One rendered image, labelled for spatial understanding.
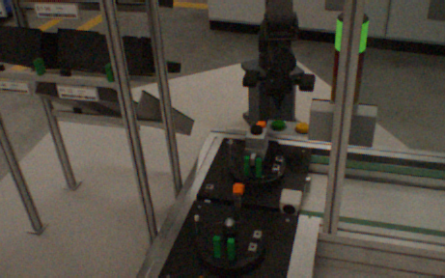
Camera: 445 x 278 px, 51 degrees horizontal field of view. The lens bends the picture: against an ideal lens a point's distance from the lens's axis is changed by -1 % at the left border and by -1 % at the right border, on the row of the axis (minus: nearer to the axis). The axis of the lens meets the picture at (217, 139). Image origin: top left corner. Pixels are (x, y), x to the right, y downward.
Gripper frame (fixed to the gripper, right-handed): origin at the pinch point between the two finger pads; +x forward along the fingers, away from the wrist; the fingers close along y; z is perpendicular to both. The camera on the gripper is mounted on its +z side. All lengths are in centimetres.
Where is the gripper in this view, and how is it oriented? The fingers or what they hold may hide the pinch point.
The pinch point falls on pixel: (278, 97)
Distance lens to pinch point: 128.1
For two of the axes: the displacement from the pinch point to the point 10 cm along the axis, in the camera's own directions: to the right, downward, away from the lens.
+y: 9.7, 1.0, -2.4
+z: -2.5, 5.7, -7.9
